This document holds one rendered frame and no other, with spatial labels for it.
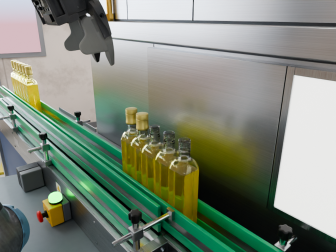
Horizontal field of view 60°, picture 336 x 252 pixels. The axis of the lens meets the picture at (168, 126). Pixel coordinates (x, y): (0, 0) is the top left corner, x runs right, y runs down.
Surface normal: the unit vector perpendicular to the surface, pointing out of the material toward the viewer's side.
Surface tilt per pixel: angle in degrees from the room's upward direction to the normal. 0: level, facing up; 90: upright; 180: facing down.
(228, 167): 90
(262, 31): 90
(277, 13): 90
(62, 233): 0
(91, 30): 81
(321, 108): 90
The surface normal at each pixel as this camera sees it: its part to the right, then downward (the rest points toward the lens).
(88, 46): 0.58, 0.13
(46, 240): 0.00, -0.93
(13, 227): 0.82, -0.51
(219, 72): -0.77, 0.23
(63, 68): 0.42, 0.32
